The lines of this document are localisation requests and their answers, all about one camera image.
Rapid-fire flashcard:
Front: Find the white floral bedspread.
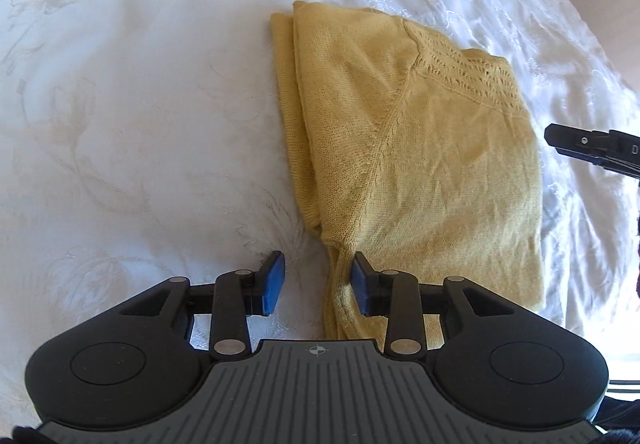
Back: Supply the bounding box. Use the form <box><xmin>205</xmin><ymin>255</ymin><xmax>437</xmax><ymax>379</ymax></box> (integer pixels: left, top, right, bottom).
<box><xmin>1</xmin><ymin>0</ymin><xmax>639</xmax><ymax>433</ymax></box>

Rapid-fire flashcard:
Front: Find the yellow knit sweater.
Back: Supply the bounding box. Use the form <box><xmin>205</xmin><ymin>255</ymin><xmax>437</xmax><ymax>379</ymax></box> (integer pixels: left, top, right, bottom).
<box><xmin>270</xmin><ymin>2</ymin><xmax>544</xmax><ymax>341</ymax></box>

